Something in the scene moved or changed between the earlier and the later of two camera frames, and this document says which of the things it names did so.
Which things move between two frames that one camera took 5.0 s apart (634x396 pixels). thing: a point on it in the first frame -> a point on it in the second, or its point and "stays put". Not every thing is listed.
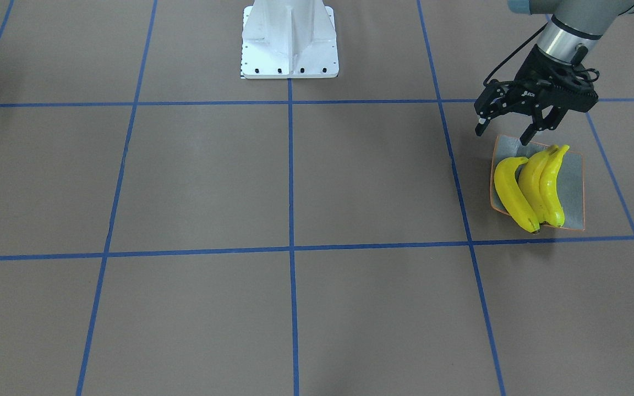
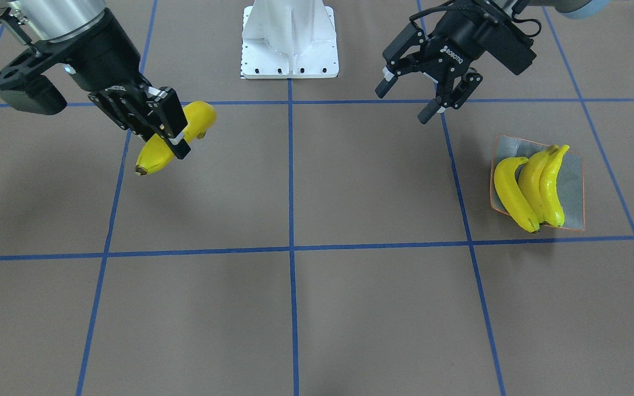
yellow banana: [510, 194] stays put
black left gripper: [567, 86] -> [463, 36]
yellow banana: [552, 209] stays put
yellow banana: [529, 183] stays put
